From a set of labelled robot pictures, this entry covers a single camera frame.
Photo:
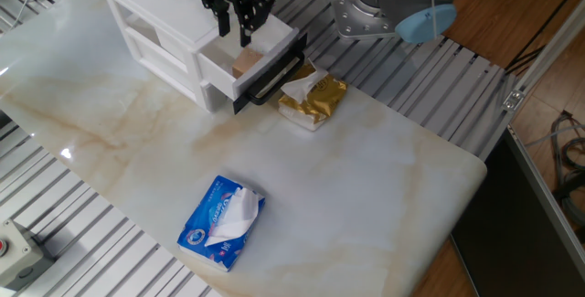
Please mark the black flat panel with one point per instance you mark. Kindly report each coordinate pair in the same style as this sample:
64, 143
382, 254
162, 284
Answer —
512, 242

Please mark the aluminium frame rail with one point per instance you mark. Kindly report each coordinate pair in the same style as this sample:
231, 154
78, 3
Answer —
544, 187
548, 45

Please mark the white marble slab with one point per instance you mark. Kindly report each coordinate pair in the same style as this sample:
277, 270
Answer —
320, 196

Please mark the emergency stop button box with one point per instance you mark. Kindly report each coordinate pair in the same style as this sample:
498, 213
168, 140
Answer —
13, 251

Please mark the blue tissue pack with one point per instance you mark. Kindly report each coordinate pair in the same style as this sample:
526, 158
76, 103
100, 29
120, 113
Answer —
205, 224

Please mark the wooden cube block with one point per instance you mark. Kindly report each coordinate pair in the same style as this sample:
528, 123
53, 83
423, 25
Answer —
247, 63

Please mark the gold tissue pack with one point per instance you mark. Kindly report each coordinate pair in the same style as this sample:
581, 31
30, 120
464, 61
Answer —
320, 100

